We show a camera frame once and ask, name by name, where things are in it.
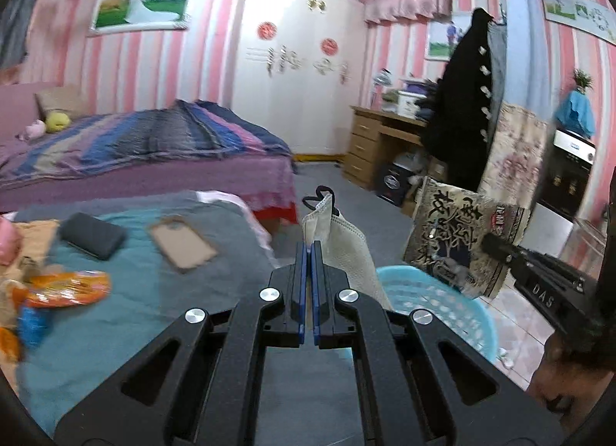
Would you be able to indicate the pink plastic bag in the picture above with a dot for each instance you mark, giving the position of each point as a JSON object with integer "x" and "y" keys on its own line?
{"x": 7, "y": 239}

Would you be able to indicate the beige pillow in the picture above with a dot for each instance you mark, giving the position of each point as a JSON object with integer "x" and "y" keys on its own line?
{"x": 62, "y": 97}

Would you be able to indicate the light blue plastic basket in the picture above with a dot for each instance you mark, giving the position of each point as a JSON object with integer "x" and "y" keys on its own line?
{"x": 433, "y": 292}

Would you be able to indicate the blue cloth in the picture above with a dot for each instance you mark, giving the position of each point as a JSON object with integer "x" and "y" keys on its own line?
{"x": 575, "y": 111}

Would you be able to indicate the yellow plush toy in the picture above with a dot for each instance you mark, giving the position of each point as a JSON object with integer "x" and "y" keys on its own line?
{"x": 57, "y": 121}

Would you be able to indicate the white crumpled tissue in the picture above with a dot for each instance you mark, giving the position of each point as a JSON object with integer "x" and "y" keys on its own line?
{"x": 505, "y": 358}

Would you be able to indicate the black box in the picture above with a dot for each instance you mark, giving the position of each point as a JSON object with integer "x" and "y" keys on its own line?
{"x": 392, "y": 184}

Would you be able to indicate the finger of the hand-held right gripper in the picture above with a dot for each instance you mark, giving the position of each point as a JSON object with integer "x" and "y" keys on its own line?
{"x": 498, "y": 244}

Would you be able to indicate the water dispenser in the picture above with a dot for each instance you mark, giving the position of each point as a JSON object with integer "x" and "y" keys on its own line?
{"x": 565, "y": 172}

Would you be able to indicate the purple bed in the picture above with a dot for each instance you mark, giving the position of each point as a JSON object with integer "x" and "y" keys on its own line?
{"x": 192, "y": 186}

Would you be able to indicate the orange snack wrapper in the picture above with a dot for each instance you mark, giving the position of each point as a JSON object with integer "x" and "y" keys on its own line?
{"x": 67, "y": 289}

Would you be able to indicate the teal blanket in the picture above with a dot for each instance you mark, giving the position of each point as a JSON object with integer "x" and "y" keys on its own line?
{"x": 144, "y": 311}

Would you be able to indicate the white plastic bag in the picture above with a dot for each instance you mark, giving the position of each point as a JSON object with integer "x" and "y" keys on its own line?
{"x": 409, "y": 160}

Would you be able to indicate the blue wrapper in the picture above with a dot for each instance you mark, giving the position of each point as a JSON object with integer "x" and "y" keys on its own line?
{"x": 33, "y": 325}

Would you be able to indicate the white tote bag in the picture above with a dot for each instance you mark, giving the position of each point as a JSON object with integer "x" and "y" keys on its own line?
{"x": 346, "y": 244}

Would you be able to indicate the person's right hand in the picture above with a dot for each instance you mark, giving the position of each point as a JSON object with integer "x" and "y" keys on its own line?
{"x": 568, "y": 378}

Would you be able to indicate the framed wedding picture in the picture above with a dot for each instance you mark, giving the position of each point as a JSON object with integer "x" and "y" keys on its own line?
{"x": 144, "y": 3}

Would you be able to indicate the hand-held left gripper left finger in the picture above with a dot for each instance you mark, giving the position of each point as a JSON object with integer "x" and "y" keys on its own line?
{"x": 301, "y": 282}

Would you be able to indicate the black and beige printed bag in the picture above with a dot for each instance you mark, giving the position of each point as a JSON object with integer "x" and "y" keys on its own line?
{"x": 447, "y": 220}

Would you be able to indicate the small orange wrapper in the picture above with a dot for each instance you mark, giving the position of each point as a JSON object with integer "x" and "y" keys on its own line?
{"x": 8, "y": 345}

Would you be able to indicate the brown phone case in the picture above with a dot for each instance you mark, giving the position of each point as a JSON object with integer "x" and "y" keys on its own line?
{"x": 185, "y": 246}

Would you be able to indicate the white storage box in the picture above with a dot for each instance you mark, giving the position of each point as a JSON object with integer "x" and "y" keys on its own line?
{"x": 409, "y": 103}

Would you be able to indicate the potted plant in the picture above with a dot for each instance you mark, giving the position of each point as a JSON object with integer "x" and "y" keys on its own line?
{"x": 582, "y": 78}

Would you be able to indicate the wall poster with clock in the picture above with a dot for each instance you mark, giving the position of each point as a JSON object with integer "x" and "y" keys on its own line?
{"x": 572, "y": 8}

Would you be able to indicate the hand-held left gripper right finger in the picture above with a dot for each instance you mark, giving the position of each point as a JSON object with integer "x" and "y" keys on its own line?
{"x": 316, "y": 282}

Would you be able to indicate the wooden desk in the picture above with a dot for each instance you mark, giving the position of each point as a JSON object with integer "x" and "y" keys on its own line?
{"x": 365, "y": 143}

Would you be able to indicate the grey blanket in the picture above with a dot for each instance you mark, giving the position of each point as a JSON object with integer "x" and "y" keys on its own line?
{"x": 216, "y": 215}

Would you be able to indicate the striped plaid blanket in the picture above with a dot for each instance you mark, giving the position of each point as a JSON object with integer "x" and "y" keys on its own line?
{"x": 144, "y": 138}

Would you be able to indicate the blue curtain with floral hem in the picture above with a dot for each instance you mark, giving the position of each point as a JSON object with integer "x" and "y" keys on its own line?
{"x": 522, "y": 66}

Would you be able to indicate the grey hanging garment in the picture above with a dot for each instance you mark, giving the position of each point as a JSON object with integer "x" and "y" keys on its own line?
{"x": 499, "y": 71}

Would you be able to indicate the small framed picture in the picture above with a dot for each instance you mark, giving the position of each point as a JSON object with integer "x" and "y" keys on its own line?
{"x": 440, "y": 42}

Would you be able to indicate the white wardrobe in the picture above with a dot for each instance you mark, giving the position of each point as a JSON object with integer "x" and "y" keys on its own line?
{"x": 288, "y": 104}

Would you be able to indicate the black coat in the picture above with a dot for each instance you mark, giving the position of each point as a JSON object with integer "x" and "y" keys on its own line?
{"x": 457, "y": 114}

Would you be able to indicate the pink plush toy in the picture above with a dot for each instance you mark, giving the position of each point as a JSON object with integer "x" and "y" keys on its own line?
{"x": 33, "y": 129}

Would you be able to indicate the black phone case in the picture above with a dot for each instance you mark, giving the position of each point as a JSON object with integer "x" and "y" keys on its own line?
{"x": 91, "y": 234}

